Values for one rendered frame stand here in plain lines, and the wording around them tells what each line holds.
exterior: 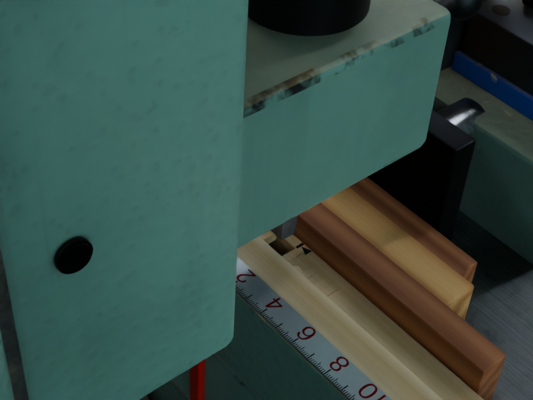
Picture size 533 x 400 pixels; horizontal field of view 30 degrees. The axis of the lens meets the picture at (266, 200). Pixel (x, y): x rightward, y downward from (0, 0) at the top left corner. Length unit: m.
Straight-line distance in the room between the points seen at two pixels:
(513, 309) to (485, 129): 0.09
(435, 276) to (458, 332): 0.04
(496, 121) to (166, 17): 0.31
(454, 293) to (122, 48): 0.25
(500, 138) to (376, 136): 0.13
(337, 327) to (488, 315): 0.11
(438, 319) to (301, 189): 0.09
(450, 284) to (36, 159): 0.25
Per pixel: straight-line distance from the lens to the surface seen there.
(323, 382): 0.41
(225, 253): 0.31
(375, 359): 0.42
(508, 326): 0.51
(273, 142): 0.36
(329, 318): 0.43
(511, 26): 0.53
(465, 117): 0.53
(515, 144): 0.52
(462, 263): 0.47
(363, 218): 0.47
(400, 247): 0.46
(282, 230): 0.46
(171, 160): 0.27
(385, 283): 0.44
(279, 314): 0.42
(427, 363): 0.44
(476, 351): 0.43
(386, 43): 0.38
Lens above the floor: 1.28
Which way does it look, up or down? 43 degrees down
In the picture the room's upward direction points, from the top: 4 degrees clockwise
